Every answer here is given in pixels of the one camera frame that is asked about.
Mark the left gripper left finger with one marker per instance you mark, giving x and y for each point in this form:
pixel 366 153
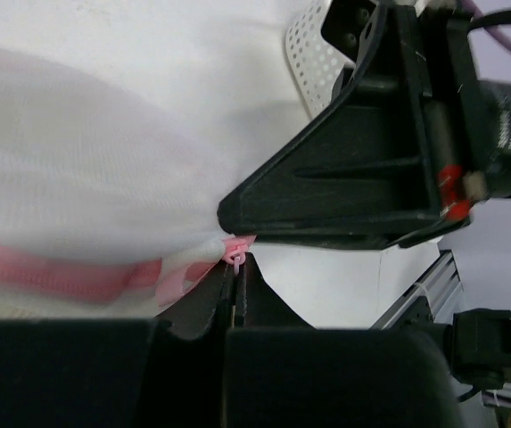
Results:
pixel 205 310

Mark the white mesh laundry bag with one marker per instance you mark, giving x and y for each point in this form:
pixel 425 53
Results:
pixel 107 208

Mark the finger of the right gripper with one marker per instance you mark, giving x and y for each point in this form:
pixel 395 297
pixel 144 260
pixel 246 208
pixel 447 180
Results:
pixel 370 171

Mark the aluminium frame rail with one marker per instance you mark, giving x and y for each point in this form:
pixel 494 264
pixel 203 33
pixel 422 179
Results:
pixel 431 292

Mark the white plastic basket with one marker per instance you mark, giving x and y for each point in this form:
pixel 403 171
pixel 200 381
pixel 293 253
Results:
pixel 314 63

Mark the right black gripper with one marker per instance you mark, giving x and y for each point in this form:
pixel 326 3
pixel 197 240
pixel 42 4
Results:
pixel 468 120

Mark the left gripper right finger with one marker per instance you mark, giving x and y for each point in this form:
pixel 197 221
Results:
pixel 257 304

